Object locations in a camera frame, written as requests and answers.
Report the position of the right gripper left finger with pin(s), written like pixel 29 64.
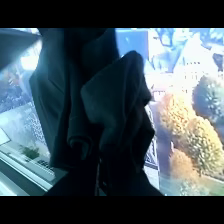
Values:
pixel 75 185

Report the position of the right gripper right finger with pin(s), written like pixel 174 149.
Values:
pixel 128 185

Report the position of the black garment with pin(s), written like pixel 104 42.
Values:
pixel 100 100

